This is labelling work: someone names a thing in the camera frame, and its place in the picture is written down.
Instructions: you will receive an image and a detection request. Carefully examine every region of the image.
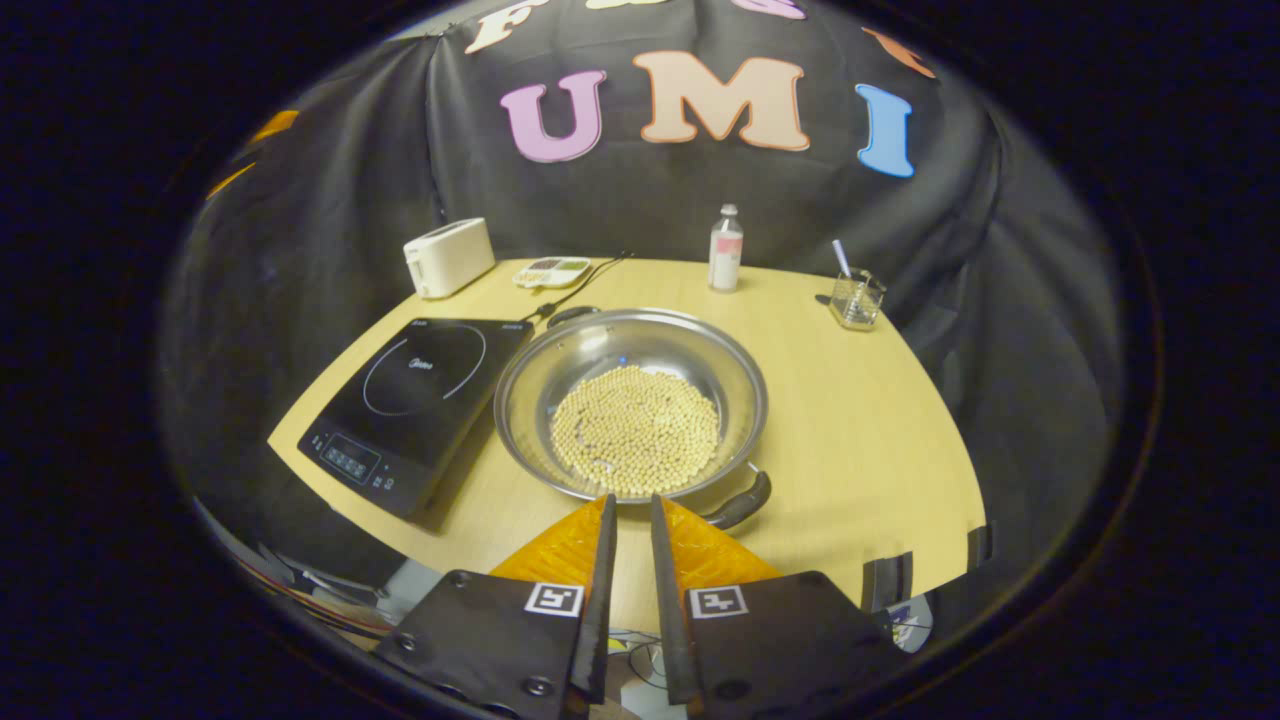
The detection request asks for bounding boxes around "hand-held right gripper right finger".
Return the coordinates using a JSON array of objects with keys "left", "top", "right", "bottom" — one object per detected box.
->
[{"left": 650, "top": 493, "right": 906, "bottom": 719}]

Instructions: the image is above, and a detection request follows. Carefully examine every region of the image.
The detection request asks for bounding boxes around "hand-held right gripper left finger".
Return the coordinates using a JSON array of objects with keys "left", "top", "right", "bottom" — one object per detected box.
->
[{"left": 375, "top": 493, "right": 619, "bottom": 719}]

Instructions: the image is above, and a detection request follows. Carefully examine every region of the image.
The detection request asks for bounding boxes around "pile of yellow soybeans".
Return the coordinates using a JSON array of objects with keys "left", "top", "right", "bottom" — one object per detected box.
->
[{"left": 550, "top": 364, "right": 721, "bottom": 498}]

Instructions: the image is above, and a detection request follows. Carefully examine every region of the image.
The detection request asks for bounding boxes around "stainless steel pot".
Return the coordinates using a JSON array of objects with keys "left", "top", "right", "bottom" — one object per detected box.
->
[{"left": 493, "top": 305, "right": 773, "bottom": 531}]

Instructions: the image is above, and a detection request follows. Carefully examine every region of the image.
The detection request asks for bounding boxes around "black induction cooktop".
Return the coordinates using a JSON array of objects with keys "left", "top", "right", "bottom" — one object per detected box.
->
[{"left": 297, "top": 317, "right": 535, "bottom": 520}]

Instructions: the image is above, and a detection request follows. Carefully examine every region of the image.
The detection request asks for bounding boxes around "white toaster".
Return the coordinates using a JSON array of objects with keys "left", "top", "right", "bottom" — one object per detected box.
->
[{"left": 403, "top": 217, "right": 497, "bottom": 300}]

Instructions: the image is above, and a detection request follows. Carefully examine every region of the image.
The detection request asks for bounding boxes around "white divided dish with beans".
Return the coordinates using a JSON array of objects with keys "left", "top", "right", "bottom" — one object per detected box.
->
[{"left": 512, "top": 257, "right": 593, "bottom": 291}]

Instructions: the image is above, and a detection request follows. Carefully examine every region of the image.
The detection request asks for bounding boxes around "small clear bottle pink label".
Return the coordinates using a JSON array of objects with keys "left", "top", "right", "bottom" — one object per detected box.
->
[{"left": 708, "top": 204, "right": 744, "bottom": 293}]

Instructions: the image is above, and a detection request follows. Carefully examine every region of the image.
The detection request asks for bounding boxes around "black power cable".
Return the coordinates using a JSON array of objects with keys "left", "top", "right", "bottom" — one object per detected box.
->
[{"left": 520, "top": 252, "right": 633, "bottom": 323}]

